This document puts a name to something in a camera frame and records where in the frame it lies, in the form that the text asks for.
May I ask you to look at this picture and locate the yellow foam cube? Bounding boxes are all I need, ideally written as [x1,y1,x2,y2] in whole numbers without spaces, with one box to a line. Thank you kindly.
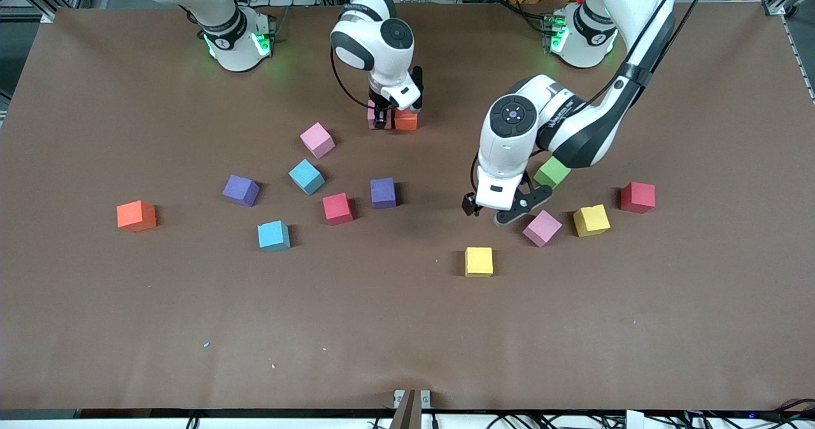
[465,246,494,278]
[573,204,611,237]

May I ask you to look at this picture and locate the purple foam cube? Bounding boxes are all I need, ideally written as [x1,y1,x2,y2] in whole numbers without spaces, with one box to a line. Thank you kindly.
[370,178,397,210]
[222,174,261,207]

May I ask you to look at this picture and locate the cyan foam cube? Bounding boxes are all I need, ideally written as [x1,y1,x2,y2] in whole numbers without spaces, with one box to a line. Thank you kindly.
[257,220,292,253]
[288,159,326,196]

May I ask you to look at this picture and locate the green foam cube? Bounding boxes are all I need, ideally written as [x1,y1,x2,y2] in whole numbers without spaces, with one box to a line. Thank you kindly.
[534,157,572,191]

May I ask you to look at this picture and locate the red foam cube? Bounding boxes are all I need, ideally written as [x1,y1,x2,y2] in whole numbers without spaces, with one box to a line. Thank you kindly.
[322,192,354,226]
[620,182,656,215]

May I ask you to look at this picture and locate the black right camera cable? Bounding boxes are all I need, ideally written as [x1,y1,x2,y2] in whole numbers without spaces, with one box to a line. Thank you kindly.
[329,46,373,110]

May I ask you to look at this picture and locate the metal clamp bracket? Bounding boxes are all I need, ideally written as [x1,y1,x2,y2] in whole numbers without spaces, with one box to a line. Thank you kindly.
[393,388,432,411]

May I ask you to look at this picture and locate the brown mount post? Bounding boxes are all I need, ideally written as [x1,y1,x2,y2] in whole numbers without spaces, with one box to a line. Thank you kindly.
[390,389,423,429]

